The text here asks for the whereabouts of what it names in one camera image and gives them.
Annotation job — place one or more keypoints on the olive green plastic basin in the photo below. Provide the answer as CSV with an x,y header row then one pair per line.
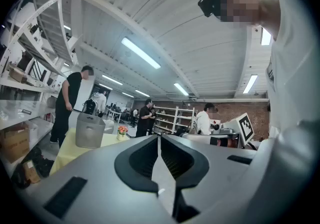
x,y
90,133

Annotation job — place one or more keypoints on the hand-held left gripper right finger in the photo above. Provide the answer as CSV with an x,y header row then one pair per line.
x,y
217,175

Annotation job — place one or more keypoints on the large open cardboard box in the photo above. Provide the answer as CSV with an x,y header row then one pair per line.
x,y
15,143

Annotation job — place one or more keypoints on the black head-mounted camera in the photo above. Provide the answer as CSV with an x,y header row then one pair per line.
x,y
207,5

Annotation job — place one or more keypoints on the small closed cardboard box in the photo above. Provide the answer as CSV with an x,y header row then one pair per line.
x,y
31,171

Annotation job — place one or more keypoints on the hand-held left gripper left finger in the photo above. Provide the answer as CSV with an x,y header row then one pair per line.
x,y
100,168

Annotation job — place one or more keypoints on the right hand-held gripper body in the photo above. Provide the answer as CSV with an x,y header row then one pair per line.
x,y
246,128

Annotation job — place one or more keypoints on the person's own head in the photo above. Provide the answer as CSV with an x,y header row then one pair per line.
x,y
240,5

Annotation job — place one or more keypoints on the white shelving by brick wall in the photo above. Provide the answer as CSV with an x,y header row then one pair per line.
x,y
175,118

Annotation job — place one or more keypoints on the pot of colourful flowers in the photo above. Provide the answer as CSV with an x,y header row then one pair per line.
x,y
122,131

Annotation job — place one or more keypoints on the long white shelving unit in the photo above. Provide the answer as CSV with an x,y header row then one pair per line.
x,y
25,85

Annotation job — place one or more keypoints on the yellow-green tablecloth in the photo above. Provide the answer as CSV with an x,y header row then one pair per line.
x,y
67,153

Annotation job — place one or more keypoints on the black plastic bags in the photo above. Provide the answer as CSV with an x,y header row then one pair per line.
x,y
42,163

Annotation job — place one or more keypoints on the ceiling light strips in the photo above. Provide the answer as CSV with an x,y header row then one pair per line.
x,y
141,53

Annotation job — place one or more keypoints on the person's own torso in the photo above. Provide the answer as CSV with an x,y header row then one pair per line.
x,y
292,73

